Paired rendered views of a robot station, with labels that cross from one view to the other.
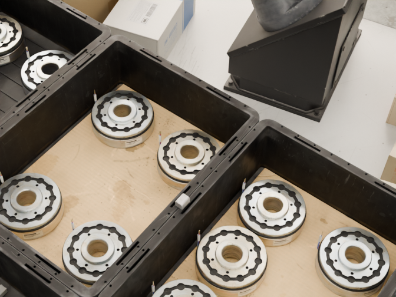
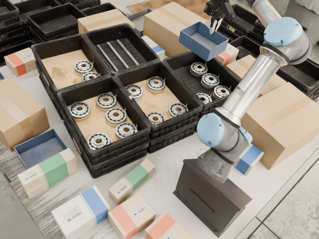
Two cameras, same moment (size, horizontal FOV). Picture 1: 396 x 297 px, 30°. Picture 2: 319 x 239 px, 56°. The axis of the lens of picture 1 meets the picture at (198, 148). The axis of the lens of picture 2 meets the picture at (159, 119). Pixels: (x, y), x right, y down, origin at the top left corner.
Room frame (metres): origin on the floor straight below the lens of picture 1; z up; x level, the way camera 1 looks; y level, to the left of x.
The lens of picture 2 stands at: (1.00, -0.91, 1.99)
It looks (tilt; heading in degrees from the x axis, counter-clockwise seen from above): 49 degrees down; 106
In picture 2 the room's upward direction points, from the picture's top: 10 degrees clockwise
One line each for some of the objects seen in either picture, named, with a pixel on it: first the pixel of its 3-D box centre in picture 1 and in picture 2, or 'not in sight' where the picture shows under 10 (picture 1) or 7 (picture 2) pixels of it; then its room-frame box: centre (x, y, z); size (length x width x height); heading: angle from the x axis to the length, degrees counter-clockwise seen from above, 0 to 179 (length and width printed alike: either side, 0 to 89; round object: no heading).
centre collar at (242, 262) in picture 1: (231, 254); (116, 114); (0.54, -0.06, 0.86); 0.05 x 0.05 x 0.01
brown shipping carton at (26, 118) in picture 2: not in sight; (10, 113); (0.04, -0.23, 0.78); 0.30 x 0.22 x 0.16; 163
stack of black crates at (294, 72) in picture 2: not in sight; (285, 87); (1.42, 1.26, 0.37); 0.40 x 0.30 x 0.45; 156
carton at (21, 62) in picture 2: not in sight; (23, 61); (-0.21, 0.15, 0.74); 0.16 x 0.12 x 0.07; 67
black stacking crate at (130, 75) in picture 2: (108, 173); (156, 98); (0.67, 0.14, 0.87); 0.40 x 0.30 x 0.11; 145
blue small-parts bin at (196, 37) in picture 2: not in sight; (203, 40); (0.78, 0.41, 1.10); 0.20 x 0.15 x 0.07; 157
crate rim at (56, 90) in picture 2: not in sight; (70, 61); (0.17, 0.12, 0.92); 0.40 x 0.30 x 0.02; 145
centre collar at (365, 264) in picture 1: (355, 255); (98, 141); (0.54, -0.23, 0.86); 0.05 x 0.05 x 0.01
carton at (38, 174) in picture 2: not in sight; (48, 169); (0.40, -0.42, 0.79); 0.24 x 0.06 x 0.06; 63
